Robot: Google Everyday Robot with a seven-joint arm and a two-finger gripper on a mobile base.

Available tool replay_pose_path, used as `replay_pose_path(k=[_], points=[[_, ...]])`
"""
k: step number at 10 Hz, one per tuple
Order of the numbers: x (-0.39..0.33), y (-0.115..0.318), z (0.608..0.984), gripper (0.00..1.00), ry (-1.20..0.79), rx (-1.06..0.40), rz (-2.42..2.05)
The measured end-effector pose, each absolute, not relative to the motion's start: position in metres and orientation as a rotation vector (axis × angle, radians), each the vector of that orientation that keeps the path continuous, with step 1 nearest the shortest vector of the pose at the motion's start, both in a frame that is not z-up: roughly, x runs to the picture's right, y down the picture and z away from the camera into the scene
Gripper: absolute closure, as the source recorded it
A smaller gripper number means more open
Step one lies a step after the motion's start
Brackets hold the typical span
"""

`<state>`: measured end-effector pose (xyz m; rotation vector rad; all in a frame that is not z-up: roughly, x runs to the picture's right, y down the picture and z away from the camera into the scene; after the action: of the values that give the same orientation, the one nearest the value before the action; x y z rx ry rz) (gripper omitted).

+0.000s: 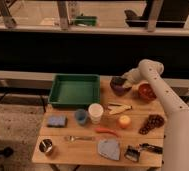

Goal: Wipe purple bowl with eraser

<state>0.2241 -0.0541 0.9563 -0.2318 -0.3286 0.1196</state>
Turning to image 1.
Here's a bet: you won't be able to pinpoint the purple bowl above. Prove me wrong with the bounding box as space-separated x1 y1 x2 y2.
110 76 131 96

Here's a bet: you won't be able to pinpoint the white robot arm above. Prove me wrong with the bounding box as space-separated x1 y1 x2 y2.
122 59 189 171

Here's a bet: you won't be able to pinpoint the red bowl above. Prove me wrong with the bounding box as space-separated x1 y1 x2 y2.
138 83 156 102

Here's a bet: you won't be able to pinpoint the banana peel toy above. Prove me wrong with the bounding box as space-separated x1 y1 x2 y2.
108 105 132 115

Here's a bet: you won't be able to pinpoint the orange round fruit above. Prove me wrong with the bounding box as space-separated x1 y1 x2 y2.
118 115 131 129

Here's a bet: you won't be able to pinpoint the dark grape bunch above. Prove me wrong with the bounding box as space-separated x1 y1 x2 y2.
139 114 165 135

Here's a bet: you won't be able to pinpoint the white paper cup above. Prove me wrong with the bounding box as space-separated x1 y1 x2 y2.
88 103 104 124

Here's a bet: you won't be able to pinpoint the orange carrot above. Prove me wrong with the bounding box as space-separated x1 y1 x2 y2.
95 127 119 137

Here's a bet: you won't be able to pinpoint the blue plastic cup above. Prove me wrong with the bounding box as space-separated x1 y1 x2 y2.
74 109 88 125

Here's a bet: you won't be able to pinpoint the green plastic tray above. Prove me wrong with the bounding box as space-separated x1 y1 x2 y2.
48 74 100 108

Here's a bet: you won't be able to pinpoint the black object on shelf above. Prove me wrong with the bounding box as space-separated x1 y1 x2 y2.
124 0 189 28

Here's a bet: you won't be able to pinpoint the blue grey cloth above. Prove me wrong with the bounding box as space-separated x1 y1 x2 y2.
97 139 120 161

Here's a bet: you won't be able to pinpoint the green box on shelf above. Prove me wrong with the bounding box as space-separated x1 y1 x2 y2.
74 15 97 26

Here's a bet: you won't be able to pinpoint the blue sponge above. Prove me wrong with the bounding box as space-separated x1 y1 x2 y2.
47 116 67 127

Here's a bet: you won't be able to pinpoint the metal spoon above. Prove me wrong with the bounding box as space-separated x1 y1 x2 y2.
64 135 95 142

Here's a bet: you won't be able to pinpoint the small metal cup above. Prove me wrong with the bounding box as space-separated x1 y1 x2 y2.
39 139 53 155

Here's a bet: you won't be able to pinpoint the black handled tool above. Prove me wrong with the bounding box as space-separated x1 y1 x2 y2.
139 143 163 154

